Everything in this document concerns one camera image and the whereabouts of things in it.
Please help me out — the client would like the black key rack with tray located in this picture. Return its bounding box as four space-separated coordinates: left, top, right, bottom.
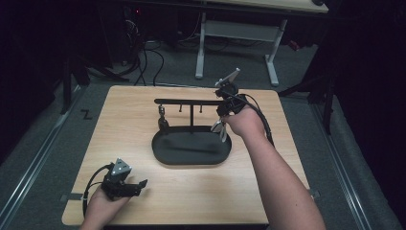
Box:
150 98 233 167

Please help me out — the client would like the metal floor rail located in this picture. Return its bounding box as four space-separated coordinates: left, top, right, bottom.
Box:
310 103 372 230
0 84 87 224

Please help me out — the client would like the hand-held gripper cable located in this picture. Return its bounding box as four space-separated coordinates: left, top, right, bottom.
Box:
219 90 276 148
81 162 115 219

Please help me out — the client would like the person's right hand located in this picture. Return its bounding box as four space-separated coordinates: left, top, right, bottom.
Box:
221 104 266 139

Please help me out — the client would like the white metal frame desk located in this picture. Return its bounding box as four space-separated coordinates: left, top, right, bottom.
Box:
194 0 329 87

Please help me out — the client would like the black floor cable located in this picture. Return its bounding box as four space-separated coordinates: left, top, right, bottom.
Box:
133 47 148 86
145 47 166 87

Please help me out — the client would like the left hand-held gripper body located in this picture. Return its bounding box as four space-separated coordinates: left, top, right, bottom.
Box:
101 157 142 201

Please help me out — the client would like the right hand-held gripper cable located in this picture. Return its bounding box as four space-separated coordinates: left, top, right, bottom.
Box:
219 90 276 148

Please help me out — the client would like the black car key fob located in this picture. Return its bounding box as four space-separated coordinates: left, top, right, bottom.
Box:
157 104 170 131

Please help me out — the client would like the person's left hand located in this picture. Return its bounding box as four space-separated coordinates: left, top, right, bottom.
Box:
83 186 132 223

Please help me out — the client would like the left hand-held gripper cable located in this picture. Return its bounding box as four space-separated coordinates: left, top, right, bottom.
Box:
81 162 115 219

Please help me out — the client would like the silver car key fob bunch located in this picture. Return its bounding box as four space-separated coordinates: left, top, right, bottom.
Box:
210 116 229 144

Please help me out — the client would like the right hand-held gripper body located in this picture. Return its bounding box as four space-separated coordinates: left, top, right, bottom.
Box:
214 67 248 114

